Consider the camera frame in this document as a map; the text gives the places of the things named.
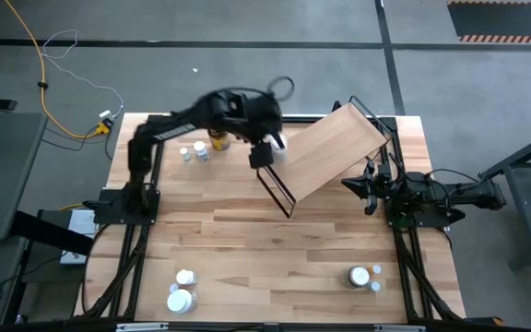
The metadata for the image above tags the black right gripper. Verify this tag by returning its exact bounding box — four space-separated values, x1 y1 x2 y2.
341 161 394 217

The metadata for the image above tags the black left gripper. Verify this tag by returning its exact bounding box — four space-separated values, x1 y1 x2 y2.
240 91 288 170

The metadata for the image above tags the white bottle red-lined label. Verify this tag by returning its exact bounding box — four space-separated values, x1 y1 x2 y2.
267 132 290 161

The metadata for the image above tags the amber bottle with yellow cap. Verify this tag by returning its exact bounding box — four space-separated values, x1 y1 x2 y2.
207 128 232 152

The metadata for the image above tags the white medicine bottle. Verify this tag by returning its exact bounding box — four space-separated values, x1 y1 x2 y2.
175 268 198 287
193 140 211 162

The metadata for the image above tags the large clear green-labelled bottle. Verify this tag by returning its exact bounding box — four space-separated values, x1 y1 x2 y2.
343 265 372 291

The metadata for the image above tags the black metal stand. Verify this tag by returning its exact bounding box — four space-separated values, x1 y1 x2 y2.
479 124 531 271

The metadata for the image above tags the large white-lidded bottle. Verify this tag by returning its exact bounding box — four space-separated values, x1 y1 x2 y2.
166 289 198 315

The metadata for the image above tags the white power box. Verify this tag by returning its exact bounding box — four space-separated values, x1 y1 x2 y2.
60 209 99 266

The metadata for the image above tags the black hazard-striped floor mat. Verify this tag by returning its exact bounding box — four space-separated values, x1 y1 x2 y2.
446 0 531 45

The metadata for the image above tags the black desk leg beam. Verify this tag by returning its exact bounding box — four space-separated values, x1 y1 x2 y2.
9 210 95 257

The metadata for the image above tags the grey desk top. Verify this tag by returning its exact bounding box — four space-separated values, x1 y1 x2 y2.
0 112 49 244

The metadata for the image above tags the wooden shelf with black frame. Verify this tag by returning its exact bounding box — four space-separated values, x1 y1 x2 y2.
254 95 394 220

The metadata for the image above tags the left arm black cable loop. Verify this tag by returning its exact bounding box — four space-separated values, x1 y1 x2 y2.
267 76 295 102

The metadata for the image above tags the black aluminium rig frame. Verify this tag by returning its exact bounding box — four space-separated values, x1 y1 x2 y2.
74 113 506 332

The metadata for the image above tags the silver bracket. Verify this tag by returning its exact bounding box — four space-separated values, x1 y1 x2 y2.
374 325 426 332
116 322 170 332

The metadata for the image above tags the thin white cable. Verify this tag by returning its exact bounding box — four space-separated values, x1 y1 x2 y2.
40 29 125 120

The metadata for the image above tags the yellow cable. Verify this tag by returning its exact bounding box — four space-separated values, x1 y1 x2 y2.
3 0 111 139

